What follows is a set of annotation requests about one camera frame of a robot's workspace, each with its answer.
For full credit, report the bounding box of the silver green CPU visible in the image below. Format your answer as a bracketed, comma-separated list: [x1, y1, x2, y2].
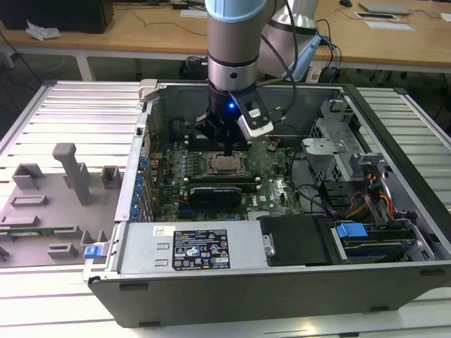
[214, 156, 242, 173]

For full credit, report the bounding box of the black RAM slot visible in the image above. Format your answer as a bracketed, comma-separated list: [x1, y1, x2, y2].
[183, 182, 264, 189]
[182, 187, 264, 194]
[185, 134, 252, 139]
[185, 141, 252, 146]
[183, 179, 263, 184]
[185, 137, 252, 143]
[183, 175, 262, 181]
[185, 144, 252, 151]

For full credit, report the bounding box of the CPU socket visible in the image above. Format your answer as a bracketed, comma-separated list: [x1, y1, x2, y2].
[206, 149, 249, 178]

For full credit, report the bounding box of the green motherboard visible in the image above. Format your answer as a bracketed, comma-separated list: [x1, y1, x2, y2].
[147, 135, 307, 223]

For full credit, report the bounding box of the black cylindrical part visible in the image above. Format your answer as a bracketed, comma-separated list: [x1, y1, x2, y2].
[171, 119, 186, 140]

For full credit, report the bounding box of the black graphics card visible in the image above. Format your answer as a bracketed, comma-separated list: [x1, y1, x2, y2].
[189, 185, 245, 215]

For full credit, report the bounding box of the silver metal drive cage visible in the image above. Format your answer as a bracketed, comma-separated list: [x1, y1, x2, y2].
[301, 99, 397, 226]

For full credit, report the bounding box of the wooden desk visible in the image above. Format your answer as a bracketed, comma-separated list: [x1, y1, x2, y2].
[0, 0, 451, 75]

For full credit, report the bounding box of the black plastic shroud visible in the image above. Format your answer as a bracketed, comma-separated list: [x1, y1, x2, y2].
[256, 214, 335, 268]

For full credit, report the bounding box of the silver power supply with label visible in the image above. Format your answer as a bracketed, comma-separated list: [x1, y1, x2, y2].
[118, 221, 271, 275]

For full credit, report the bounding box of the hard disk in blue carrier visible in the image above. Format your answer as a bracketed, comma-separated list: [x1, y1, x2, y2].
[330, 220, 419, 265]

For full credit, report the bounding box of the black silver PC case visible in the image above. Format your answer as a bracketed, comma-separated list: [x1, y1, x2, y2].
[82, 79, 451, 330]

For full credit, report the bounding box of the white rimmed black strip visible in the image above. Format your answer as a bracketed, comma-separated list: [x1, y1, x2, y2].
[354, 11, 401, 21]

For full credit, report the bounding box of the black box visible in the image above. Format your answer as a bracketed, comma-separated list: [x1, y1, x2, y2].
[0, 0, 116, 35]

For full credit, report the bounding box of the crumpled white paper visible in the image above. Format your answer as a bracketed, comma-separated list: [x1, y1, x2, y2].
[25, 19, 63, 41]

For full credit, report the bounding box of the silver laptop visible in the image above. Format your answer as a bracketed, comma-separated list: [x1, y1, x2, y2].
[357, 1, 412, 15]

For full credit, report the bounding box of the grey parts rack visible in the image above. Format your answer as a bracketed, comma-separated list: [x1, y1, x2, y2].
[0, 142, 125, 270]

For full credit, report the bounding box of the green RAM stick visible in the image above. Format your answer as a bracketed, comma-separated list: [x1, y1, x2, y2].
[0, 227, 56, 237]

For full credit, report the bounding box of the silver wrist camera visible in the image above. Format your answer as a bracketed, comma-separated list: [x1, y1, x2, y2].
[237, 101, 275, 139]

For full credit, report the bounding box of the black camera cable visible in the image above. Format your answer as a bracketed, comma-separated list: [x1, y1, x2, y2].
[260, 0, 299, 124]

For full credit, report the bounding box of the black coiled cable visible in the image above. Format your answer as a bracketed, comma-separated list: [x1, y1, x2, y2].
[179, 55, 209, 77]

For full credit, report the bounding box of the thin black cable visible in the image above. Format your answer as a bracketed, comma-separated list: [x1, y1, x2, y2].
[288, 147, 307, 191]

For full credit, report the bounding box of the thin red wire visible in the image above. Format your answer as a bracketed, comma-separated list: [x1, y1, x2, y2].
[144, 130, 166, 158]

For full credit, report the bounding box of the grey case latch handle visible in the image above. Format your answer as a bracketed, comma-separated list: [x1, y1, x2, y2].
[137, 79, 160, 104]

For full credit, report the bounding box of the thick black cable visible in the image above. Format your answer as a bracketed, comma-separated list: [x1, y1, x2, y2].
[292, 188, 335, 216]

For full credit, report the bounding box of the blue cable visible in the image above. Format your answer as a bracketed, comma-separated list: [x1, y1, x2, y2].
[315, 31, 343, 77]

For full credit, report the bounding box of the orange yellow wire bundle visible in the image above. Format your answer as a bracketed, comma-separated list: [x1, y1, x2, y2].
[347, 170, 395, 221]

